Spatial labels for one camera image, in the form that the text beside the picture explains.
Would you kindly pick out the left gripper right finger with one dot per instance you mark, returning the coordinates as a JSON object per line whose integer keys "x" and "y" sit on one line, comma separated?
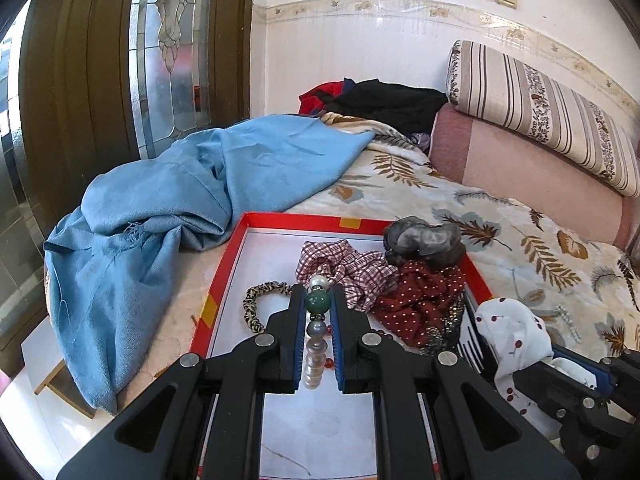
{"x": 355, "y": 364}

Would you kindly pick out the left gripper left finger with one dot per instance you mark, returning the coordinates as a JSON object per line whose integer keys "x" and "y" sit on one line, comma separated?
{"x": 282, "y": 366}

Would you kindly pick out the red polka dot scrunchie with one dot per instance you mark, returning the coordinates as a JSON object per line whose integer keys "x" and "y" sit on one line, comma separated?
{"x": 425, "y": 309}

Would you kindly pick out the black hair comb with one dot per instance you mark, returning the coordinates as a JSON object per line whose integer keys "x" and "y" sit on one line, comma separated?
{"x": 461, "y": 336}

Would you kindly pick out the white cherry print scrunchie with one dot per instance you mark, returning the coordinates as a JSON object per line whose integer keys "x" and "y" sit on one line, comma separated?
{"x": 520, "y": 340}

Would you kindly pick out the red cardboard box lid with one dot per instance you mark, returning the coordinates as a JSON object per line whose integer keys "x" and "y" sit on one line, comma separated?
{"x": 428, "y": 412}

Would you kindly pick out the red white plaid scrunchie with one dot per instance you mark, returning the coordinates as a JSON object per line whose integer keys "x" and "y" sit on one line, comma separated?
{"x": 364, "y": 275}

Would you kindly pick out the dark grey scrunchie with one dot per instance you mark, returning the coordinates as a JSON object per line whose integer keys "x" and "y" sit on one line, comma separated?
{"x": 412, "y": 238}

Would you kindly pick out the leaf pattern blanket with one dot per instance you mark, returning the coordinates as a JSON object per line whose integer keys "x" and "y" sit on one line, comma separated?
{"x": 585, "y": 291}

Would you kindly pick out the blue cloth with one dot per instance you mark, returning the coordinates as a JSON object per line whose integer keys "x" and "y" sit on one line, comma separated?
{"x": 111, "y": 262}

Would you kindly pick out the pink bolster cushion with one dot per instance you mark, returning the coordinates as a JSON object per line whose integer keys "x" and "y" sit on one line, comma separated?
{"x": 505, "y": 164}

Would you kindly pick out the black and red clothes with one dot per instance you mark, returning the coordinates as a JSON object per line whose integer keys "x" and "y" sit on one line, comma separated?
{"x": 409, "y": 110}

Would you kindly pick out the striped floral pillow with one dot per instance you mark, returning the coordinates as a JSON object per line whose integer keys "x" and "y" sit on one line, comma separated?
{"x": 487, "y": 84}

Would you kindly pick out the brown stained glass door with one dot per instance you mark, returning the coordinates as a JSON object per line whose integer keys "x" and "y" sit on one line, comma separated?
{"x": 73, "y": 72}

